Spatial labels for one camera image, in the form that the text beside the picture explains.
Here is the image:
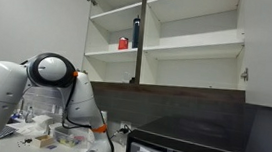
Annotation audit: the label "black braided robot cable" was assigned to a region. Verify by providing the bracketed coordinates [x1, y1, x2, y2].
[57, 75, 123, 152]

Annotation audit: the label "black power plug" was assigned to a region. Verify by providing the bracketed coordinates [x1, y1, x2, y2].
[111, 124, 133, 141]

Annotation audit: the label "small black screws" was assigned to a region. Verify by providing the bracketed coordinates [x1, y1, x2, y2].
[17, 137, 33, 149]

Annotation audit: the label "brown wooden cupboard trim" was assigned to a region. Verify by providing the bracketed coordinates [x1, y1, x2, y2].
[88, 76, 247, 106]

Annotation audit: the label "dark blue tumbler with lid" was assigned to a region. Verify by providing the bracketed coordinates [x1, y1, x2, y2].
[130, 14, 142, 50]

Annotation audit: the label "black microwave oven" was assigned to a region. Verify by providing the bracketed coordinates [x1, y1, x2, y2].
[125, 112, 244, 152]

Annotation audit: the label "clear plastic storage bin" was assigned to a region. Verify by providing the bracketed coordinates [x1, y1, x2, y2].
[21, 84, 68, 117]

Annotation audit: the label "grey keyboard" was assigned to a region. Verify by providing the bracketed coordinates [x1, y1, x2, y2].
[0, 124, 19, 142]

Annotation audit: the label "white wall cupboard carcass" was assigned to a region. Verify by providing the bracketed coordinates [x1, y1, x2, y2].
[80, 0, 256, 97]

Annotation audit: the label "clear drinking glass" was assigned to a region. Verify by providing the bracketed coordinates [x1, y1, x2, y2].
[120, 71, 130, 84]

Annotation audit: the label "grey cupboard divider post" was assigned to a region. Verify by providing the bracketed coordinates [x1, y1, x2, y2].
[132, 0, 148, 85]

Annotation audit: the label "metal door hinge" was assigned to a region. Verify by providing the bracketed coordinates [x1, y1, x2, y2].
[239, 66, 250, 83]
[86, 0, 98, 7]

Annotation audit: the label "red cup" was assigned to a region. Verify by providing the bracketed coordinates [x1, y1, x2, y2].
[117, 36, 131, 51]

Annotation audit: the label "small clear bottle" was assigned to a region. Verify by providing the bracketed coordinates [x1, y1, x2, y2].
[24, 105, 37, 124]

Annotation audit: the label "clear plastic parts container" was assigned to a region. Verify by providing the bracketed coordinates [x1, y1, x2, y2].
[52, 124, 89, 150]

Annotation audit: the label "small wooden box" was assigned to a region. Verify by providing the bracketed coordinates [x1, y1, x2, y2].
[32, 133, 56, 150]

